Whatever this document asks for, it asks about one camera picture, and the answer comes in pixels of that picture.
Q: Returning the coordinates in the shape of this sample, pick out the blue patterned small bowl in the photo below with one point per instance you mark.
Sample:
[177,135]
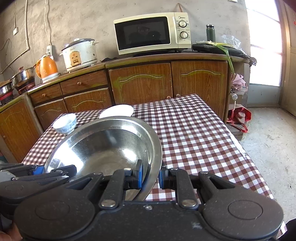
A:
[65,124]

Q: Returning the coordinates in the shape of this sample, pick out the steel pot on stove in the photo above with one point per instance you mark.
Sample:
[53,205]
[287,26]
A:
[6,87]

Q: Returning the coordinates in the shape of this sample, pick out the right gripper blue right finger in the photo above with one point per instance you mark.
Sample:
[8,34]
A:
[178,180]

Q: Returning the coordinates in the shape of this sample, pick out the orange electric kettle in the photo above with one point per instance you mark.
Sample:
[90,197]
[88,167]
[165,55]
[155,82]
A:
[46,68]

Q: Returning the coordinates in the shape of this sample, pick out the steel pot with lid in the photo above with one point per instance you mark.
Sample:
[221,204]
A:
[23,76]

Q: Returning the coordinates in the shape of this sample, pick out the brown wooden cabinet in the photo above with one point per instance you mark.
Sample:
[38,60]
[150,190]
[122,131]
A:
[131,80]

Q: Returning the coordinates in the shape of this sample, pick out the clear plastic bag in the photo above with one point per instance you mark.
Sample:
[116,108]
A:
[232,41]

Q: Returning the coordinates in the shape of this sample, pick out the white rice cooker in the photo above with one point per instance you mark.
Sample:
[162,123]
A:
[79,54]

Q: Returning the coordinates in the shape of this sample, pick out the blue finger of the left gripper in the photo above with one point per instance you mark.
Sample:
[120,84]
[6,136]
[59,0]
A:
[38,170]

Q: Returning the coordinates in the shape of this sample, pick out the cream microwave oven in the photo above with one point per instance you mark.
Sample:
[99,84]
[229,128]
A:
[152,32]

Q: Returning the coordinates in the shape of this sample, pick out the green leek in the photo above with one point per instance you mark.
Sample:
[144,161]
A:
[225,50]

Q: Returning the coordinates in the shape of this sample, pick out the white ceramic bowl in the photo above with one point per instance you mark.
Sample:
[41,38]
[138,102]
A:
[117,110]

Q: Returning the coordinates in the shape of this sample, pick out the deep steel bowl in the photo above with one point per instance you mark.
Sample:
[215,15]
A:
[109,144]

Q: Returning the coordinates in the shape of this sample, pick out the dark green thermos bottle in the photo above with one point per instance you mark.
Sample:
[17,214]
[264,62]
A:
[210,32]

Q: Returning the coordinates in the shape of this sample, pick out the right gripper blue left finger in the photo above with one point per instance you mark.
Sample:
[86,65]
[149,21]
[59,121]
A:
[118,183]

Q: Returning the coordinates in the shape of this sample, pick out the red bag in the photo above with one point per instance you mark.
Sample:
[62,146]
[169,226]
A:
[238,118]

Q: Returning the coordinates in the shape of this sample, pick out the pink cloth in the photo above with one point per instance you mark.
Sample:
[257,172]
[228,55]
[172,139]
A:
[238,83]

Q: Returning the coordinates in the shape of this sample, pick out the person's left hand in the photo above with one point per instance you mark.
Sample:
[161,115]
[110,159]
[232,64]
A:
[11,234]

